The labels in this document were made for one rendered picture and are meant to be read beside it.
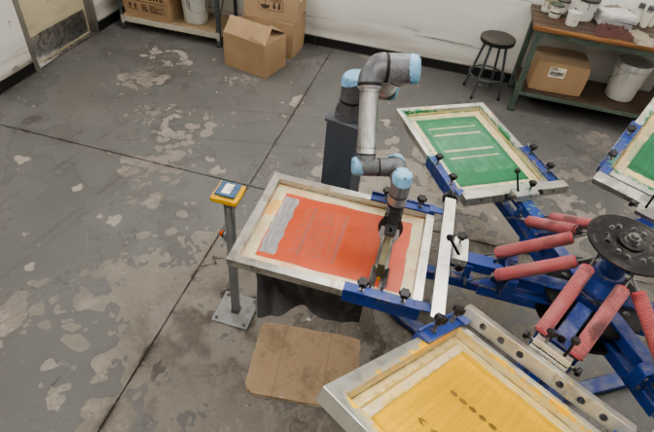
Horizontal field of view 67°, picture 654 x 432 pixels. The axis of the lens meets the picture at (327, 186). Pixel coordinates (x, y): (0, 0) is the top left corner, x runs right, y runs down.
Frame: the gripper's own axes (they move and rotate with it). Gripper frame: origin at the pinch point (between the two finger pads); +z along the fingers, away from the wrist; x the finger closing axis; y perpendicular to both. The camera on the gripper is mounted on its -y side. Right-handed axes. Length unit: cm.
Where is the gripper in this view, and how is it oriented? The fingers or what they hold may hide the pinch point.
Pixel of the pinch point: (387, 239)
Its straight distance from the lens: 211.0
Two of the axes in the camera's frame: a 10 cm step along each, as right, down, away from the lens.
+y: 2.6, -6.2, 7.4
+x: -9.6, -2.3, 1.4
